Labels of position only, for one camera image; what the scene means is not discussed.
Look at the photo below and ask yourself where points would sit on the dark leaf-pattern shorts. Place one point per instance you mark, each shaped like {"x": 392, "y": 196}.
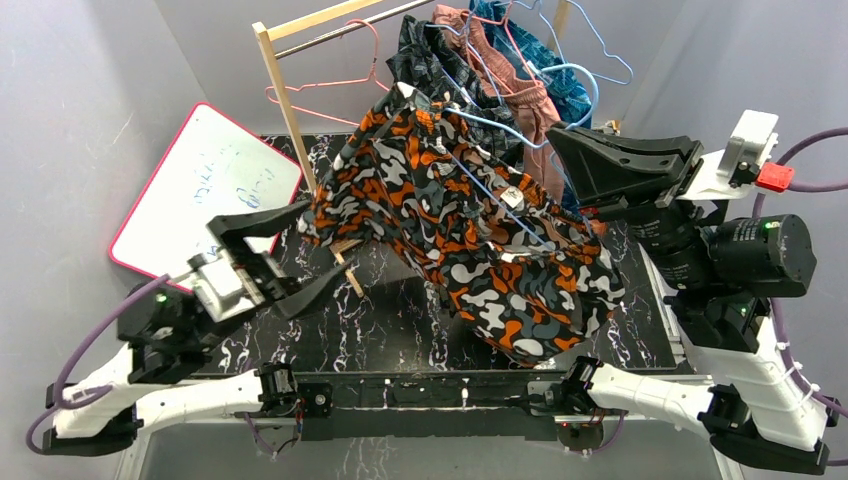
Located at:
{"x": 427, "y": 60}

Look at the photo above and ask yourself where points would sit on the blue wire hanger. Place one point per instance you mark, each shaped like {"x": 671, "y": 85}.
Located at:
{"x": 555, "y": 15}
{"x": 511, "y": 197}

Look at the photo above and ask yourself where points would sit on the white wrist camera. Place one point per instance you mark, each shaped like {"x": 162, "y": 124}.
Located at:
{"x": 730, "y": 174}
{"x": 223, "y": 289}

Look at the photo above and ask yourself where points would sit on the orange camouflage shorts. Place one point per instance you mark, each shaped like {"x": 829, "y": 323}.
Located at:
{"x": 395, "y": 183}

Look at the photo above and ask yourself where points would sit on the metal rack rod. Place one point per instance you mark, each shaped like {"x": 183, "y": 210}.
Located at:
{"x": 331, "y": 13}

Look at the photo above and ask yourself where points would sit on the empty blue wire hanger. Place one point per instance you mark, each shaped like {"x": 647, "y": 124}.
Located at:
{"x": 555, "y": 15}

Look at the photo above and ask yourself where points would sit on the pink hanger holding shorts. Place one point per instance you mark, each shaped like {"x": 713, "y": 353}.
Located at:
{"x": 515, "y": 43}

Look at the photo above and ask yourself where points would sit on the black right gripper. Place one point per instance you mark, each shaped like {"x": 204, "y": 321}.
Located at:
{"x": 640, "y": 170}

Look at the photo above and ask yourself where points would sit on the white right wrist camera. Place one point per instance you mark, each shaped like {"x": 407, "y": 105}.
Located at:
{"x": 730, "y": 174}

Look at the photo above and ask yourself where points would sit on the teal patterned shorts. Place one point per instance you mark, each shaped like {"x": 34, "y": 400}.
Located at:
{"x": 567, "y": 93}

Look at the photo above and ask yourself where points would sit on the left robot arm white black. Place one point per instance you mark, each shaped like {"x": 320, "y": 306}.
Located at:
{"x": 168, "y": 334}

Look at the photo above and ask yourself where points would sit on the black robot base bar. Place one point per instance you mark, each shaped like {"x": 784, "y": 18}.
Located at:
{"x": 454, "y": 404}

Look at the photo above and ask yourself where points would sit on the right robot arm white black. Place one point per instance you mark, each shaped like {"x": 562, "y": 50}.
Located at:
{"x": 726, "y": 278}

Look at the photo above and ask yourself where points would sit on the pink wire hanger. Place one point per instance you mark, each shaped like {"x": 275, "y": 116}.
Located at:
{"x": 370, "y": 78}

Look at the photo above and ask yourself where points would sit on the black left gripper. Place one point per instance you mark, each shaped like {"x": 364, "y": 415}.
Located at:
{"x": 269, "y": 279}

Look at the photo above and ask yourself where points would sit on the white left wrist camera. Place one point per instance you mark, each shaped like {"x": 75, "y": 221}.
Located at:
{"x": 223, "y": 289}

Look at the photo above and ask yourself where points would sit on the pink-framed whiteboard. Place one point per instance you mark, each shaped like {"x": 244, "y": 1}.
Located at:
{"x": 212, "y": 167}

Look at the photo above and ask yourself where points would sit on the pink shorts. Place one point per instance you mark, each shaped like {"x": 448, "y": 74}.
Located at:
{"x": 528, "y": 101}

